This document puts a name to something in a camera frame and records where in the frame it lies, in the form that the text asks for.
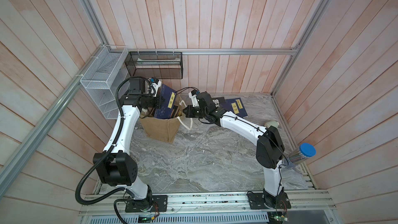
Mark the aluminium mounting rail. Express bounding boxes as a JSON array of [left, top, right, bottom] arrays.
[[78, 189, 337, 216]]

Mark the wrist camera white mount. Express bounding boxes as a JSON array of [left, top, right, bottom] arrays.
[[189, 89, 199, 107], [148, 77, 162, 96]]

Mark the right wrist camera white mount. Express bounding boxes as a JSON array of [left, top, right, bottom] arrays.
[[189, 89, 199, 107]]

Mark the black wire mesh basket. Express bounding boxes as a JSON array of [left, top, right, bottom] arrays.
[[124, 51, 183, 80]]

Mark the black wolf title book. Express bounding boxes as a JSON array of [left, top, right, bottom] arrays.
[[212, 97, 226, 108]]

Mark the black corrugated cable conduit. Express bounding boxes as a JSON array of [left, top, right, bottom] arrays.
[[74, 76, 153, 224]]

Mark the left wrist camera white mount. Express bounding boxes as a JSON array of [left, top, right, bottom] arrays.
[[148, 77, 162, 96]]

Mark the burlap canvas tote bag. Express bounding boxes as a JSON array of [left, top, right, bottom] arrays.
[[140, 95, 193, 144]]

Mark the navy book far right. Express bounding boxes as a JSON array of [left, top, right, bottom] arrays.
[[223, 97, 248, 118]]

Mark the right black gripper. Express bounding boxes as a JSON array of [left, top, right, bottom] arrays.
[[182, 105, 209, 120]]

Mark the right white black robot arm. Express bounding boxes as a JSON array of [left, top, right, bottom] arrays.
[[183, 90, 285, 200]]

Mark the navy book yijing label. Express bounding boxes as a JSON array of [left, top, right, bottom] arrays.
[[154, 85, 176, 119]]

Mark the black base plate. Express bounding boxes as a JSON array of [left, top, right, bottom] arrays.
[[125, 195, 168, 213], [246, 191, 291, 209]]

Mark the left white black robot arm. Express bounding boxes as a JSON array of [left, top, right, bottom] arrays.
[[90, 76, 162, 204]]

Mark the white wire mesh shelf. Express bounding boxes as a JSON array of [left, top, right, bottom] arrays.
[[80, 45, 130, 120]]

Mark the clear jar blue lid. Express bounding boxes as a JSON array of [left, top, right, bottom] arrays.
[[282, 143, 316, 169]]

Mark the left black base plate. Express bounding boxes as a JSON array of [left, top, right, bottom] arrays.
[[125, 195, 168, 213]]

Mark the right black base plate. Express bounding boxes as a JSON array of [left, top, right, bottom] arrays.
[[246, 191, 291, 209]]

